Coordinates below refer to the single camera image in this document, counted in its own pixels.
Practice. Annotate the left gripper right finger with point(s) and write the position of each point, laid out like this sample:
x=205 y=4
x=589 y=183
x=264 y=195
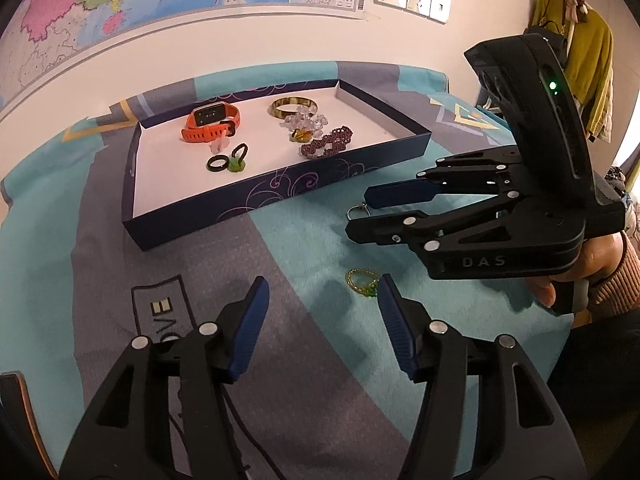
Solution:
x=432 y=352

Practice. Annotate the pink heart stone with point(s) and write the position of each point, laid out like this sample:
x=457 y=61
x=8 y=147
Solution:
x=219 y=145

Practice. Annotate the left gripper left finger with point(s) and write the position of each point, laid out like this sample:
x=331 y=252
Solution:
x=211 y=357

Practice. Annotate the dark blue shallow box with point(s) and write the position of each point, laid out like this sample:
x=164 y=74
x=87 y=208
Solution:
x=172 y=189

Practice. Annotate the wooden skateboard edge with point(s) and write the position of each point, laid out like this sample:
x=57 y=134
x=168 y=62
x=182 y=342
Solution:
x=23 y=454

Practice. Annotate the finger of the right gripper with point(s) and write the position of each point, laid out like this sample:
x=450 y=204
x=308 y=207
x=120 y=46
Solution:
x=484 y=230
x=483 y=172

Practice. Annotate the right hand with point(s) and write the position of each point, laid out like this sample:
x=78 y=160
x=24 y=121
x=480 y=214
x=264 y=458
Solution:
x=598 y=260

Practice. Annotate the tortoiseshell gold bangle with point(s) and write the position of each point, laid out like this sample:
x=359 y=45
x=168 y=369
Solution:
x=290 y=105

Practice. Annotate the yellow hanging garment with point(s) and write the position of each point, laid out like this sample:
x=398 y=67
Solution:
x=589 y=73

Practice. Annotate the orange smart watch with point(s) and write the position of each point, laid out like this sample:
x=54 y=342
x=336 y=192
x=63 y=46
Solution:
x=211 y=122

